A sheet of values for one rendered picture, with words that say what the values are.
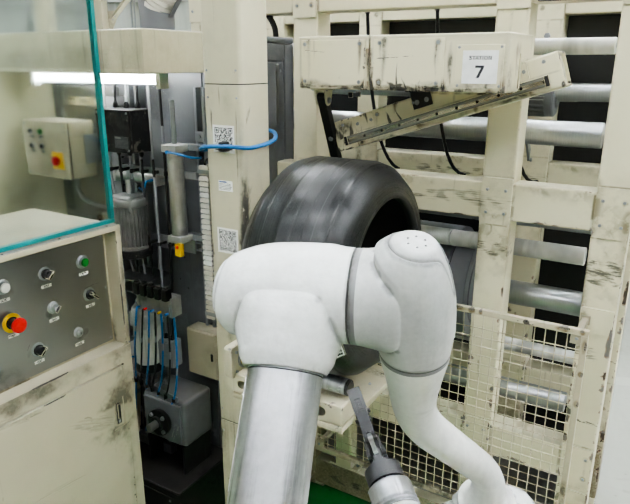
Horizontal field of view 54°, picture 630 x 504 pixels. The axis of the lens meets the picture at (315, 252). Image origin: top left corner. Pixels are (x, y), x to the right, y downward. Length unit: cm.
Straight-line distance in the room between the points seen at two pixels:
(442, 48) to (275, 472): 120
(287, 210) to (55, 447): 93
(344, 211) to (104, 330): 87
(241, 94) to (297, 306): 99
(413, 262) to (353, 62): 110
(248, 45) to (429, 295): 109
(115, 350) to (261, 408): 119
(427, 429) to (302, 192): 73
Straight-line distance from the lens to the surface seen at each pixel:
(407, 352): 81
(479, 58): 165
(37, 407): 182
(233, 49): 168
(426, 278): 75
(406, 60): 172
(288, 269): 79
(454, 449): 103
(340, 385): 162
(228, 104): 170
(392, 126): 188
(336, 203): 143
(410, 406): 91
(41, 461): 188
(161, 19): 228
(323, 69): 183
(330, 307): 77
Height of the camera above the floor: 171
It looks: 17 degrees down
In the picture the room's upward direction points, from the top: straight up
